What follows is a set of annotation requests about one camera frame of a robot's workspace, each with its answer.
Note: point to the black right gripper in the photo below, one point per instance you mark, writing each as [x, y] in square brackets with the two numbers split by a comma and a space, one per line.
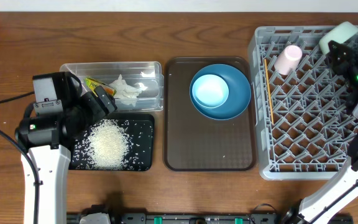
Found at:
[352, 62]

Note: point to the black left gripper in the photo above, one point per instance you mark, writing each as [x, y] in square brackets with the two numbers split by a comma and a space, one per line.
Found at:
[96, 114]

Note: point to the mint green small bowl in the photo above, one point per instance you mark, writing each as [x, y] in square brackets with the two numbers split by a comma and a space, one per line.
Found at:
[339, 34]

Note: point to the green yellow snack wrapper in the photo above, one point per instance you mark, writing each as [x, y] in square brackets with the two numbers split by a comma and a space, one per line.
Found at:
[92, 84]

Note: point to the white napkin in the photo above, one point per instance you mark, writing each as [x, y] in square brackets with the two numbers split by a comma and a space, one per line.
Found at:
[123, 90]

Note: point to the white rice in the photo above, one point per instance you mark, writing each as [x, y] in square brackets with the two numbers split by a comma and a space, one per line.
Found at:
[107, 143]

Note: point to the pink plastic cup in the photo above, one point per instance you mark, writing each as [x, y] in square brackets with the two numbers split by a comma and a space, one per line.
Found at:
[288, 60]

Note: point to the wooden chopstick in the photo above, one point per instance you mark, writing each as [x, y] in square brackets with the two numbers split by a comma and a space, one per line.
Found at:
[268, 90]

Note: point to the light blue bowl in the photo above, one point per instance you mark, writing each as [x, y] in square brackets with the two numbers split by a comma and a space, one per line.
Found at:
[210, 91]

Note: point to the dark blue plate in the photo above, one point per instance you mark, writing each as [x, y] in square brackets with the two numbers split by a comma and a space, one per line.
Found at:
[239, 92]

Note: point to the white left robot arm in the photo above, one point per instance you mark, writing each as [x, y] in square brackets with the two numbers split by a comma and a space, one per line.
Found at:
[47, 132]

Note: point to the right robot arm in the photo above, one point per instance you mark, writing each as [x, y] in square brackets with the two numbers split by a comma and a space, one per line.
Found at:
[324, 205]

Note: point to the black food waste tray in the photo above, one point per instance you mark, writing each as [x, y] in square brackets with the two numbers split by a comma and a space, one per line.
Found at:
[141, 146]

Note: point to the clear plastic waste bin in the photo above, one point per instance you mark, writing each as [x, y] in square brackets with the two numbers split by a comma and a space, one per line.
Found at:
[145, 75]

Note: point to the grey dishwasher rack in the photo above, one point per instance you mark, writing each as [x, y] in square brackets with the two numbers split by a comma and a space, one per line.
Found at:
[313, 127]

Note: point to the brown serving tray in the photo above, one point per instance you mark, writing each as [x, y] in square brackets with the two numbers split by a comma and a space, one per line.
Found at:
[194, 142]

